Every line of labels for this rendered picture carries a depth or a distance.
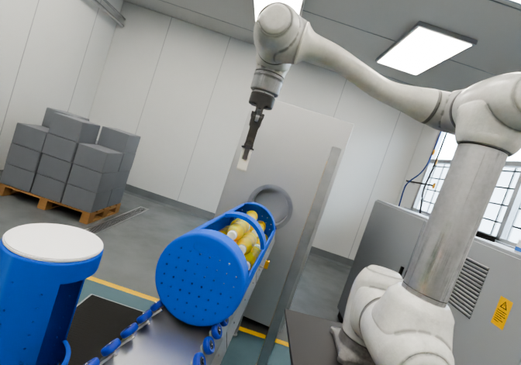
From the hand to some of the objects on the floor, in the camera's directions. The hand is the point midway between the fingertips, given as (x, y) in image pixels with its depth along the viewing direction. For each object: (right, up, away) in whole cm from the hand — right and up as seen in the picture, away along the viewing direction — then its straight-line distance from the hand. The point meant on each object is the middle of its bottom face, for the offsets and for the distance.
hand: (244, 159), depth 90 cm
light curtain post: (-2, -150, +105) cm, 184 cm away
